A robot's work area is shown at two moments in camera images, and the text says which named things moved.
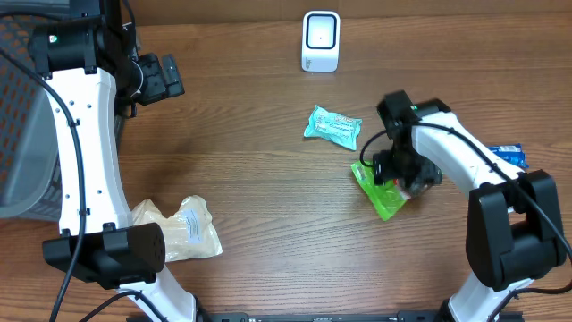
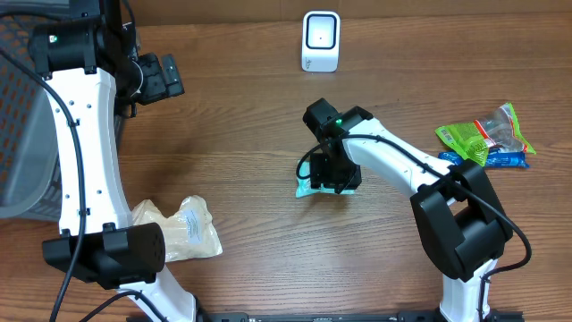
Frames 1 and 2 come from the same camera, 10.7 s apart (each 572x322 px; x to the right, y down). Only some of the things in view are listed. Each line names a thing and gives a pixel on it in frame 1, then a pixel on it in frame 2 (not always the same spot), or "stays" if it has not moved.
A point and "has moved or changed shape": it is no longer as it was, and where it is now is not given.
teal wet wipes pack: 337,127 has moved or changed shape
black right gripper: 383,170 → 351,179
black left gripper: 159,82 stays
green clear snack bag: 385,199 → 500,130
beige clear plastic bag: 189,232 stays
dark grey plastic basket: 29,156 stays
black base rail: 338,316 stays
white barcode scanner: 321,35 stays
